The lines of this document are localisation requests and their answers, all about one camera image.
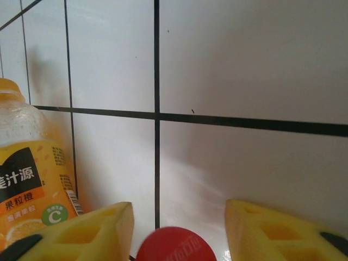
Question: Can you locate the red bottle cap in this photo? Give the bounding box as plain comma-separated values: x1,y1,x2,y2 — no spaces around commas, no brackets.
135,226,215,261

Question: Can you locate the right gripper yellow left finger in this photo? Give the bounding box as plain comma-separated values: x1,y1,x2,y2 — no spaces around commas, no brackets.
0,201,135,261

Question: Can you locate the yellow label juice bottle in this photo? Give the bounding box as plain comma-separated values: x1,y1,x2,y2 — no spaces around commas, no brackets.
0,78,84,250

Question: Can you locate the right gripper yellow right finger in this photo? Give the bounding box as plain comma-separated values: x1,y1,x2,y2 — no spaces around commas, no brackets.
224,199,348,261

